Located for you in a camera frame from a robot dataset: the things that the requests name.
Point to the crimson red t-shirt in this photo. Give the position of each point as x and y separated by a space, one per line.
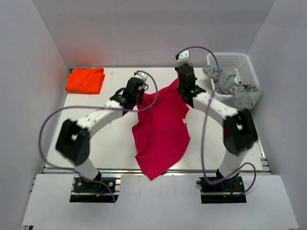
161 137

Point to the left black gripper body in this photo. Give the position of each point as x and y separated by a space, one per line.
138 97

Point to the aluminium table edge rail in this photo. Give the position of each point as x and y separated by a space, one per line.
248 169

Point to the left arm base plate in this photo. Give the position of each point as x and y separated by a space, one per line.
84 192

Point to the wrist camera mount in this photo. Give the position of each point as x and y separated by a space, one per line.
141 75
183 58

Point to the white plastic laundry basket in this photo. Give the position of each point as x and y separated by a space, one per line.
245 73

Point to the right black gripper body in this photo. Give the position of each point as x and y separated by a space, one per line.
180 88

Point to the grey t-shirt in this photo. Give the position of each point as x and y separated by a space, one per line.
243 96

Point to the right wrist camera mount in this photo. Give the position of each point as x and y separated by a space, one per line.
183 58

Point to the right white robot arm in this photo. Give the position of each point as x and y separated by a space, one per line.
239 132

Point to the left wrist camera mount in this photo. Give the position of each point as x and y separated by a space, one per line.
141 75

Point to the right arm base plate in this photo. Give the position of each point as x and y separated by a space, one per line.
224 193

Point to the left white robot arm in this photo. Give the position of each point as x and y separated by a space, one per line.
74 138

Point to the folded orange t-shirt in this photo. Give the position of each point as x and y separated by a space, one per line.
85 81

